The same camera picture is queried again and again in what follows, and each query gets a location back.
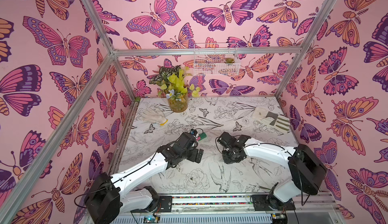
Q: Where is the green lego brick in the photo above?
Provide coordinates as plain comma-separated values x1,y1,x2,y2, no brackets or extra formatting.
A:
198,133,207,140

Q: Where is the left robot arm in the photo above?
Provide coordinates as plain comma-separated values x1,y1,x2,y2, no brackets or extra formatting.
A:
83,129,204,224

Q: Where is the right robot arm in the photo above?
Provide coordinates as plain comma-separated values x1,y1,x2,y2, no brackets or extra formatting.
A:
215,132,328,209

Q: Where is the white work glove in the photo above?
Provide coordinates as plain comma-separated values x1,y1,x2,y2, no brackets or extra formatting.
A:
140,108,168,126

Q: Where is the grey striped work glove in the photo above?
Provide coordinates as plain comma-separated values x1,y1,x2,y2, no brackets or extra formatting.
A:
251,107,291,134

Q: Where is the potted green plant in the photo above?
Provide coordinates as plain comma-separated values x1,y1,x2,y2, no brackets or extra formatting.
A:
149,65,201,113

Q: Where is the small succulent in basket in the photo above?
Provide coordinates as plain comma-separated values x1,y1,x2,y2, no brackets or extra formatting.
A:
224,57,235,64

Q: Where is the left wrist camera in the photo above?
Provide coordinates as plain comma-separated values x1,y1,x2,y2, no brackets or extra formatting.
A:
190,129,198,136

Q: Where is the aluminium front rail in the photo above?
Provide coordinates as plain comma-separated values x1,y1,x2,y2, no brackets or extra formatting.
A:
87,192,337,216

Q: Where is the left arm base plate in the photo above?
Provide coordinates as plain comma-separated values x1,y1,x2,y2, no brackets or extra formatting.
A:
144,196,173,213

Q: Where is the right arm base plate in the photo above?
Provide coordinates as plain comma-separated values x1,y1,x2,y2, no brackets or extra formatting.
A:
250,194,296,211

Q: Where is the white wire basket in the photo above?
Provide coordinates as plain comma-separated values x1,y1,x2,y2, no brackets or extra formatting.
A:
192,47,240,77

